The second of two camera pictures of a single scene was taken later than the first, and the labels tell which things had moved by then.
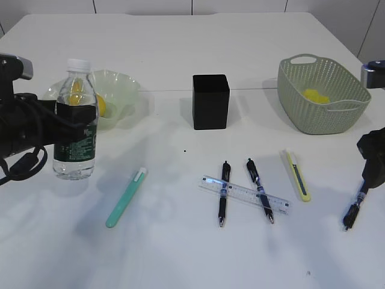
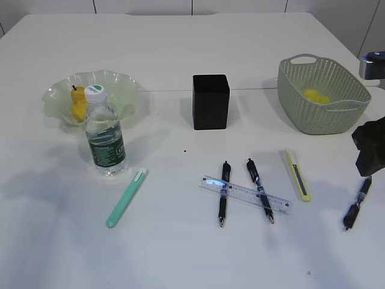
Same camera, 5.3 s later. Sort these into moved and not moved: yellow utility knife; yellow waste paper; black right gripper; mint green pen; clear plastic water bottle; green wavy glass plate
Moved: clear plastic water bottle; black right gripper
Not moved: mint green pen; yellow utility knife; green wavy glass plate; yellow waste paper
